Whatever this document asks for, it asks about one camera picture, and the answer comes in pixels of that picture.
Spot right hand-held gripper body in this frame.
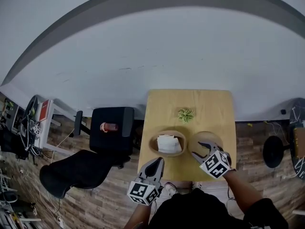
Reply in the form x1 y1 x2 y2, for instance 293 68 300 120
199 146 234 179

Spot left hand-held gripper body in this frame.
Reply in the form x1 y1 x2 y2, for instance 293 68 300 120
127 174 162 206

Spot round wooden box lid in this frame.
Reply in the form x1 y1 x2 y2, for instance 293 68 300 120
188 131 224 159

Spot person's right forearm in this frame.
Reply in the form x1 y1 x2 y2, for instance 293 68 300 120
223 168 264 218

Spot person's left forearm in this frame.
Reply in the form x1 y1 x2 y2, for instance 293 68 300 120
123 203 152 229

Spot white cloth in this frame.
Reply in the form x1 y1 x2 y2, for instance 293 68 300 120
156 134 183 154

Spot small green potted plant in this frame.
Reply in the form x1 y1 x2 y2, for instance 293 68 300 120
177 107 195 124

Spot person's black clothing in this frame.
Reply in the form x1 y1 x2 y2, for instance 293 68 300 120
148 187 289 229

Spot red drink bottle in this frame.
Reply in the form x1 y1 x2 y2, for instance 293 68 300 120
100 122 119 134

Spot black round stool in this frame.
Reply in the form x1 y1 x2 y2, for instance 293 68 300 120
263 135 292 169

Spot black office chair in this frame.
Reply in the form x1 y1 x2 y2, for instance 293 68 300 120
39 106 136 199

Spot black round table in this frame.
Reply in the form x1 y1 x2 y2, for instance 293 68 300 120
289 97 305 180

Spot white table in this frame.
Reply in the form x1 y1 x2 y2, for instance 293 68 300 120
22 98 81 156

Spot red book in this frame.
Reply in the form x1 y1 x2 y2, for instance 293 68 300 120
39 99 54 122

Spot black oval tray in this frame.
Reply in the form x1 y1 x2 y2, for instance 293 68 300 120
25 94 39 121

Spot thin white cable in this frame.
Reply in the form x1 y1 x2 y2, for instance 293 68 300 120
225 184 237 216

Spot thin white cables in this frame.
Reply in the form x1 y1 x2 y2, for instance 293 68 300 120
263 120 293 142

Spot white floor cable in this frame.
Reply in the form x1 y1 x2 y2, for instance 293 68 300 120
49 127 76 158

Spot black bag with cables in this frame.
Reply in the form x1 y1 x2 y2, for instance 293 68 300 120
19 113 40 156

